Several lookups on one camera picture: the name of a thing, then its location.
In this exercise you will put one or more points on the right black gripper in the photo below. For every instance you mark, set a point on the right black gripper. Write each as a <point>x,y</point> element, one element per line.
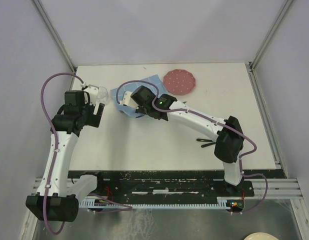
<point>140,110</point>

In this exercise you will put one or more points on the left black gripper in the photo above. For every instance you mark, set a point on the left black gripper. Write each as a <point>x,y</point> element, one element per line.
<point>93,120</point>

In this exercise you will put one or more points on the clear plastic cup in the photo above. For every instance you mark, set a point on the clear plastic cup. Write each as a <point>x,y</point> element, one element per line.
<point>102,96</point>

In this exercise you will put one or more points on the green handled gold fork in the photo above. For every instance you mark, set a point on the green handled gold fork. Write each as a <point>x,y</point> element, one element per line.
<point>207,144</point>

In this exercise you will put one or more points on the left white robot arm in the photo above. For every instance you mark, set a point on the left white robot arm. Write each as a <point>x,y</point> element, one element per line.
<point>54,200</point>

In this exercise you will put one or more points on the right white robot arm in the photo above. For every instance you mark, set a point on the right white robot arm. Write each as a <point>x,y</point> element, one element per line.
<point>225,133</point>

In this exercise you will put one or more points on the pink dotted plate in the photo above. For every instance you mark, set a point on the pink dotted plate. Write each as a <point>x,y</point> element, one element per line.
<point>179,82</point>

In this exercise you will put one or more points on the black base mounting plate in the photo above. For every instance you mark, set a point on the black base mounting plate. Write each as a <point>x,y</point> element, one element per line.
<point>165,187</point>

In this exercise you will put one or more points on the cream plate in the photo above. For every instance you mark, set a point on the cream plate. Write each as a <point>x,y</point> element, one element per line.
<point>260,236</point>

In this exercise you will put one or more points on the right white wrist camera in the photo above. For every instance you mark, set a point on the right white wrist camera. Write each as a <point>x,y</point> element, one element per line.
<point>127,101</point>

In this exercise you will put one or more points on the green handled gold knife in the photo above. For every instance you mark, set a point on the green handled gold knife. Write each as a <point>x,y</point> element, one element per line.
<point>204,140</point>

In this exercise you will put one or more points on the left aluminium frame post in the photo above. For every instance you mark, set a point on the left aluminium frame post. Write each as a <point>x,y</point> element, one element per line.
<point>53,33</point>

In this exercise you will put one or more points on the aluminium frame post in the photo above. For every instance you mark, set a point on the aluminium frame post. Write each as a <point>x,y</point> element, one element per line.
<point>278,20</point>
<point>53,33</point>

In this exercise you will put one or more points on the light blue cable duct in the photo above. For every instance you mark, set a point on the light blue cable duct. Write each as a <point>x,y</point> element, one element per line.
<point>97,203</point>

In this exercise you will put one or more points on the right aluminium frame post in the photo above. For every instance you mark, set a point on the right aluminium frame post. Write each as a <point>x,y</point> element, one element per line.
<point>278,20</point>

